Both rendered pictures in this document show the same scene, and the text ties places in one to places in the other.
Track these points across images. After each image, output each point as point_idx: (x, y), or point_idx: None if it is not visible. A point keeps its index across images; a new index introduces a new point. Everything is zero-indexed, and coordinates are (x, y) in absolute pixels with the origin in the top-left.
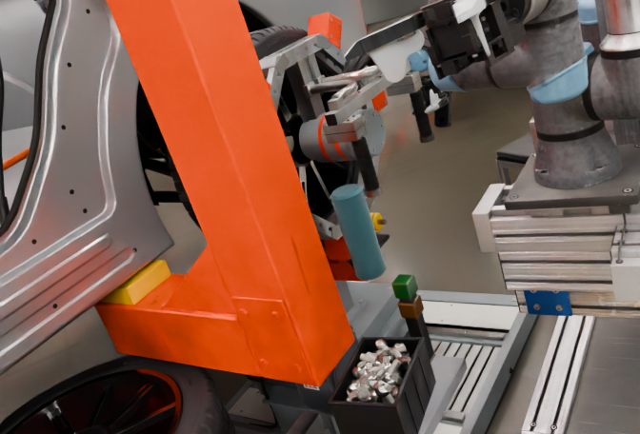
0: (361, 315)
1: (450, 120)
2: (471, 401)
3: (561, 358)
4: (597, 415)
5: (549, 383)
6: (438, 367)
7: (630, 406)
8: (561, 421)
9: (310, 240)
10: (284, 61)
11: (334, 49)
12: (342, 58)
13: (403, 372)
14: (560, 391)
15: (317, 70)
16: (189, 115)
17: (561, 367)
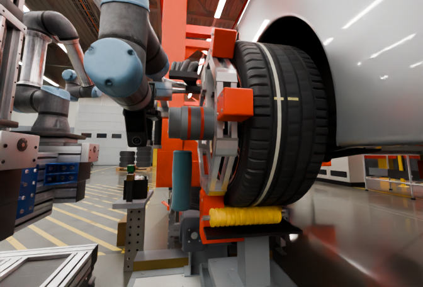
0: (230, 286)
1: (127, 140)
2: None
3: (54, 284)
4: (47, 269)
5: (70, 270)
6: (123, 201)
7: (24, 276)
8: (70, 257)
9: None
10: (201, 75)
11: (210, 59)
12: (211, 65)
13: None
14: (65, 267)
15: (204, 78)
16: None
17: (57, 279)
